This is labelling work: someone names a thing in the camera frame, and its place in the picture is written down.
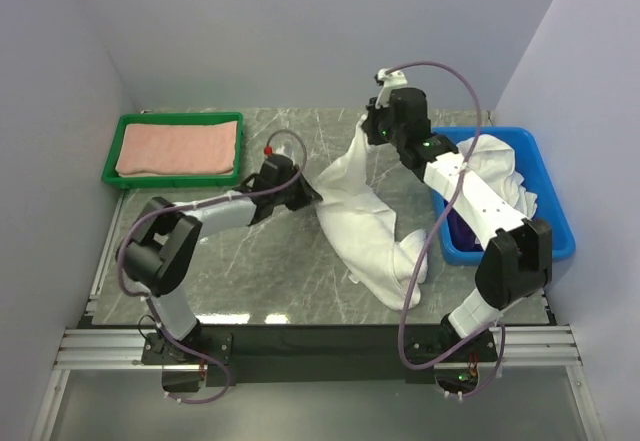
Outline large white waffle towel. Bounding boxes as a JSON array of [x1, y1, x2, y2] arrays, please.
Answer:
[[312, 117, 427, 311]]

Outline pink towel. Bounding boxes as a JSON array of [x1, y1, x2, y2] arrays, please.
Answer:
[[115, 121, 238, 177]]

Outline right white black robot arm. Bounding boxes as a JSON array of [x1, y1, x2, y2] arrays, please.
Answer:
[[363, 87, 552, 360]]

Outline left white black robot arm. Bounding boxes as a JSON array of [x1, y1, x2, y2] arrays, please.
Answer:
[[116, 154, 322, 363]]

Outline white crumpled towel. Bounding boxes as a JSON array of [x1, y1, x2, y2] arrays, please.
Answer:
[[468, 134, 538, 218]]

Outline purple towel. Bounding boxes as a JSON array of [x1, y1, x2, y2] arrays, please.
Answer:
[[448, 210, 483, 252]]

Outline green plastic tray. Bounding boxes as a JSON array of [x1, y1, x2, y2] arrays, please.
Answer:
[[102, 112, 243, 189]]

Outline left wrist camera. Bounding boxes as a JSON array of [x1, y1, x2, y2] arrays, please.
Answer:
[[263, 142, 295, 162]]

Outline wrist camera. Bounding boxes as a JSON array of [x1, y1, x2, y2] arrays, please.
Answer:
[[263, 142, 295, 162], [375, 68, 408, 109]]

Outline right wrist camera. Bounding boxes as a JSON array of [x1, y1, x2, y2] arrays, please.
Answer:
[[375, 68, 408, 109]]

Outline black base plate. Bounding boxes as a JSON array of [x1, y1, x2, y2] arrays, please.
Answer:
[[141, 324, 504, 392]]

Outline aluminium frame rail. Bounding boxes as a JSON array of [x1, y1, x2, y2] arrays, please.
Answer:
[[31, 324, 605, 440]]

